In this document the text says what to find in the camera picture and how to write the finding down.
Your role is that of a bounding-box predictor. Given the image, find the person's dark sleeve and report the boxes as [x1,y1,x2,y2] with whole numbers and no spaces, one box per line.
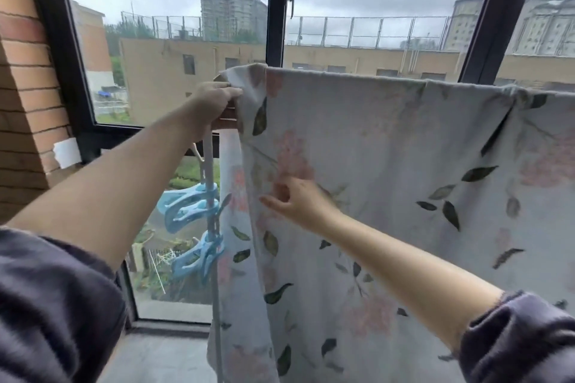
[458,290,575,383]
[0,226,129,383]

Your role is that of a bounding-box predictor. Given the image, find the person's left hand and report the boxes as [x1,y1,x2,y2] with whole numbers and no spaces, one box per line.
[186,81,243,132]

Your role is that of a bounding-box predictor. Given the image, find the grey tall apartment block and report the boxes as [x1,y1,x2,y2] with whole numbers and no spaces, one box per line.
[199,0,269,45]

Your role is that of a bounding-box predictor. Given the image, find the person's dark right sleeve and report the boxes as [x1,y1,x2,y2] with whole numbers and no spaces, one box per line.
[458,290,575,383]

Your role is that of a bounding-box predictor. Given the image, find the person's dark left sleeve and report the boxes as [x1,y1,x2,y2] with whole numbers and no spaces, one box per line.
[0,226,129,383]

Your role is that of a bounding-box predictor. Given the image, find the long beige building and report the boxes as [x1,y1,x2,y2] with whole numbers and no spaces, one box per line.
[119,38,575,127]

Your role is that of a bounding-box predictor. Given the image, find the white metal drying rack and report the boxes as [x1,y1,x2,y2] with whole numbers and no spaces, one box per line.
[197,104,239,383]

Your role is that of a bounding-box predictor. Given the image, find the outdoor white metal frame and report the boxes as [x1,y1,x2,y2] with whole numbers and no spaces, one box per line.
[147,247,178,296]

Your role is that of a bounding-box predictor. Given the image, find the white paper sheet on wall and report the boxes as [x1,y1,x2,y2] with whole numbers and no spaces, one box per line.
[53,138,83,171]

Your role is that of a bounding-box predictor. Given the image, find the white tall apartment buildings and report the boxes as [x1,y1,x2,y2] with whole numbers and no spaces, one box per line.
[442,0,575,58]

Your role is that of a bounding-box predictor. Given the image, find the person's right forearm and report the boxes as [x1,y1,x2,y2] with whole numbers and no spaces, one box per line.
[321,212,504,352]

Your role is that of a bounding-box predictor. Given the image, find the brown brick building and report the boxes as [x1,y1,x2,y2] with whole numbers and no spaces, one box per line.
[71,0,113,92]

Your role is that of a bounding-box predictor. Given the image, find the person's left forearm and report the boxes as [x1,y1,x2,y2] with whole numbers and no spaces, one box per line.
[7,99,203,271]

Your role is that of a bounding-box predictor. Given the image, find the black metal window frame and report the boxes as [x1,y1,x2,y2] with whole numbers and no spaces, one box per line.
[21,0,547,334]

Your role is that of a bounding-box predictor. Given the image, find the floral light blue bedsheet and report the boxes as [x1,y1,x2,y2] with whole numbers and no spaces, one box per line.
[206,63,575,383]

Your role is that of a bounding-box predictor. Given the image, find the person's right hand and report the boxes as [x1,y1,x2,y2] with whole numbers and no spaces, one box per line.
[259,176,342,235]

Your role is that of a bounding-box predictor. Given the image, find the rooftop wire fence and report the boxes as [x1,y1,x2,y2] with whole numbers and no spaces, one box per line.
[121,11,452,50]

